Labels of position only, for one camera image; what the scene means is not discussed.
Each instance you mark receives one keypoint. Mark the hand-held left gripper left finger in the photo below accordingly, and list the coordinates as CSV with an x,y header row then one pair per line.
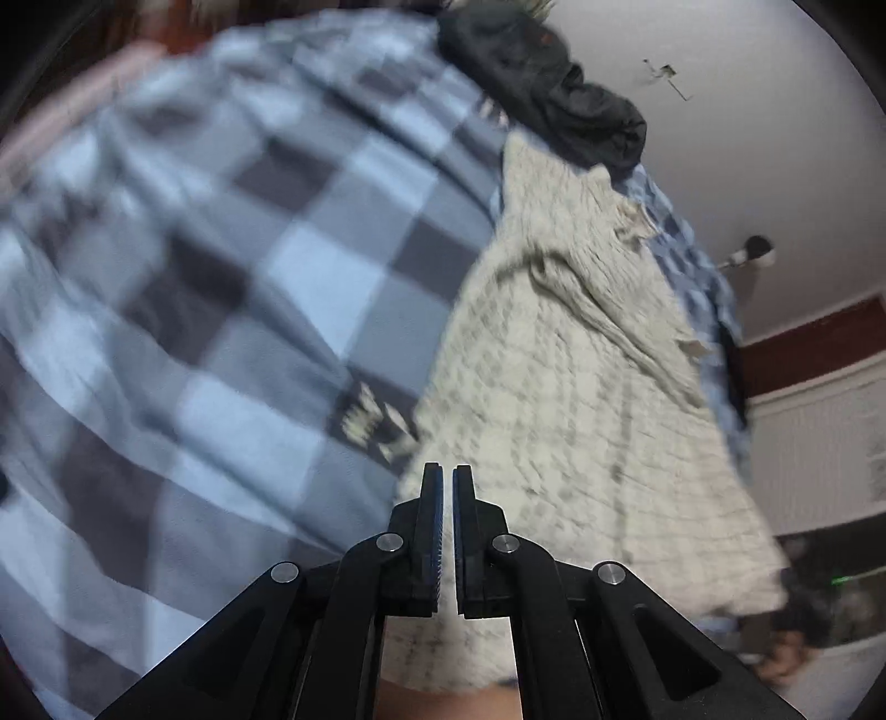
x,y
426,554

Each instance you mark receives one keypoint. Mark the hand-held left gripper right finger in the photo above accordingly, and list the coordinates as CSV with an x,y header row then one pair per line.
x,y
467,554

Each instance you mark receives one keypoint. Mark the cream checked fleece jacket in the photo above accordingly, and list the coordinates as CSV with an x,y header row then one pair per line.
x,y
554,415

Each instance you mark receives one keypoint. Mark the person's right hand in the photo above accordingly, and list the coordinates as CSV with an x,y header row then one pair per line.
x,y
785,658

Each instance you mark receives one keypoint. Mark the dark cloth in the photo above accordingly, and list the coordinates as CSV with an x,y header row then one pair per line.
x,y
734,374

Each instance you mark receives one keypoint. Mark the blue grey checkered blanket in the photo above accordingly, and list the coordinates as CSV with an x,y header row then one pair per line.
x,y
207,277

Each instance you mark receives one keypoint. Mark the black padded jacket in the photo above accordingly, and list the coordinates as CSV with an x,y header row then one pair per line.
x,y
533,76

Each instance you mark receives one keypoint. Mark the wall lamp fixture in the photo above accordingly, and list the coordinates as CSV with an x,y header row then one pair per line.
x,y
754,250

